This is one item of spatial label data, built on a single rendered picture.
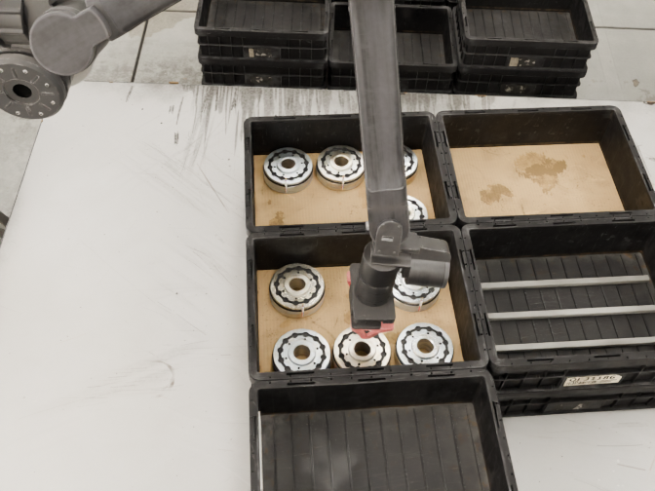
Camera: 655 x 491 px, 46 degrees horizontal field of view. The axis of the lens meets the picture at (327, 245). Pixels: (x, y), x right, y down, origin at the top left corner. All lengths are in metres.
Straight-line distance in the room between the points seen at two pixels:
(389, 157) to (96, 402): 0.79
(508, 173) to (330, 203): 0.39
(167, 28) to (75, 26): 2.37
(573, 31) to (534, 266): 1.26
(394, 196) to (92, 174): 0.98
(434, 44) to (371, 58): 1.72
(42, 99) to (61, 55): 0.44
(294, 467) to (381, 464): 0.14
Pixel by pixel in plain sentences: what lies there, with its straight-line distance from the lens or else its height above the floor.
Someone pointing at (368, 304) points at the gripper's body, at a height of 1.06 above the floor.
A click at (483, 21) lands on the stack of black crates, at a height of 0.49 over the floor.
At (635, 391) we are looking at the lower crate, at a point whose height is 0.80.
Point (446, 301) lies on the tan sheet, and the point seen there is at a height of 0.83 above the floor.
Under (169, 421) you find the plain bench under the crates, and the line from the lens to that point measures 1.51.
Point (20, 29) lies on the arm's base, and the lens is 1.05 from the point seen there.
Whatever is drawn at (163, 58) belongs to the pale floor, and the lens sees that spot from 3.23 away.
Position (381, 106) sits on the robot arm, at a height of 1.38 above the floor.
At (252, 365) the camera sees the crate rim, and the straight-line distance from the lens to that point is 1.29.
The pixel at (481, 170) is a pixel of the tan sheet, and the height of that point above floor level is 0.83.
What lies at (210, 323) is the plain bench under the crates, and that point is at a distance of 1.60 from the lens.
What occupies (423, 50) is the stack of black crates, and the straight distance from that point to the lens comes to 2.68.
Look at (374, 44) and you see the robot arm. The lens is 0.99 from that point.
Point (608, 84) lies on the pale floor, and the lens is 3.33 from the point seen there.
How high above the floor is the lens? 2.07
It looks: 54 degrees down
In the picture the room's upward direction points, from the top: 3 degrees clockwise
